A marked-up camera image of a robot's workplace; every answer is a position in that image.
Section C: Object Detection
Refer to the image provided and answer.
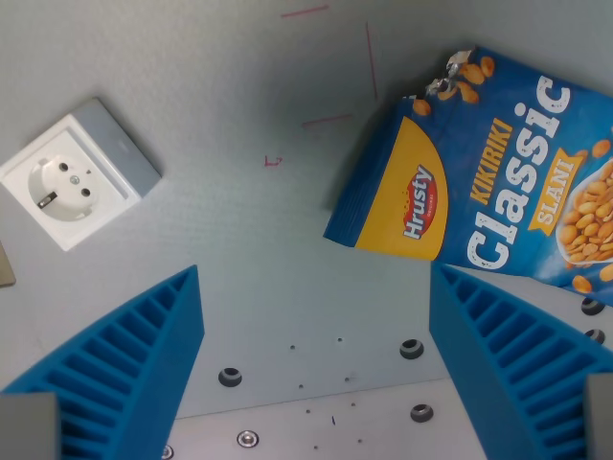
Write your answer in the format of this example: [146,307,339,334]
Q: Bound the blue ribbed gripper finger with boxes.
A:
[428,262,613,460]
[0,264,208,460]

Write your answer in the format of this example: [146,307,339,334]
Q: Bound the brown flat block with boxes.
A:
[0,239,17,288]

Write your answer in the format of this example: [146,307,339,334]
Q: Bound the blue Hrusty Classic peanut bag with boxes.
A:
[323,45,613,309]

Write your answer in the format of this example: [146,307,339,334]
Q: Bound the white and grey wall socket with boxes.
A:
[0,97,164,252]

